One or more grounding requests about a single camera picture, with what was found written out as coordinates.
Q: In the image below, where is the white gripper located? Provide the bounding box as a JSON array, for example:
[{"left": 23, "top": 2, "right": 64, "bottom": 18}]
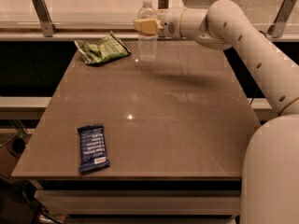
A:
[{"left": 134, "top": 7, "right": 185, "bottom": 38}]

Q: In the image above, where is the clear plastic water bottle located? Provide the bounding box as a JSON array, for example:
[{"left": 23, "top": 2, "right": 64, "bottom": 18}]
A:
[{"left": 137, "top": 0, "right": 157, "bottom": 63}]

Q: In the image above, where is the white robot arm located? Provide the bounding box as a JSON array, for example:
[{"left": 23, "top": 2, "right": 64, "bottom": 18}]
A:
[{"left": 134, "top": 0, "right": 299, "bottom": 224}]

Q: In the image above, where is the green jalapeno chip bag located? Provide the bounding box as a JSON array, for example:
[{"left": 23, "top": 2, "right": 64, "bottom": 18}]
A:
[{"left": 74, "top": 32, "right": 131, "bottom": 66}]

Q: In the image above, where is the blue snack bar wrapper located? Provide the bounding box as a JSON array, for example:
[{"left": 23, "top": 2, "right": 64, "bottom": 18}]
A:
[{"left": 78, "top": 124, "right": 110, "bottom": 173}]

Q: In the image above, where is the white drawer front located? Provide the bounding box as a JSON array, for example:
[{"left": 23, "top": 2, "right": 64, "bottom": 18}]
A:
[{"left": 35, "top": 190, "right": 240, "bottom": 216}]

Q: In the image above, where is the middle metal rail bracket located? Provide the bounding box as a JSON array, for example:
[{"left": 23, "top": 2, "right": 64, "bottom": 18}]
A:
[{"left": 158, "top": 0, "right": 169, "bottom": 9}]

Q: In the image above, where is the metal rail bracket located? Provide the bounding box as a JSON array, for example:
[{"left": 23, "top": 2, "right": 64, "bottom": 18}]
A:
[
  {"left": 158, "top": 0, "right": 169, "bottom": 9},
  {"left": 267, "top": 0, "right": 297, "bottom": 38},
  {"left": 32, "top": 0, "right": 55, "bottom": 37}
]

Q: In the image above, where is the left metal rail bracket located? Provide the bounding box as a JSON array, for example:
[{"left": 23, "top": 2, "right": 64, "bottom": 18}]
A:
[{"left": 32, "top": 0, "right": 55, "bottom": 37}]

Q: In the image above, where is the right metal rail bracket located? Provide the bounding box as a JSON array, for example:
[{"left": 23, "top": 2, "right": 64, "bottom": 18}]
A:
[{"left": 267, "top": 0, "right": 297, "bottom": 38}]

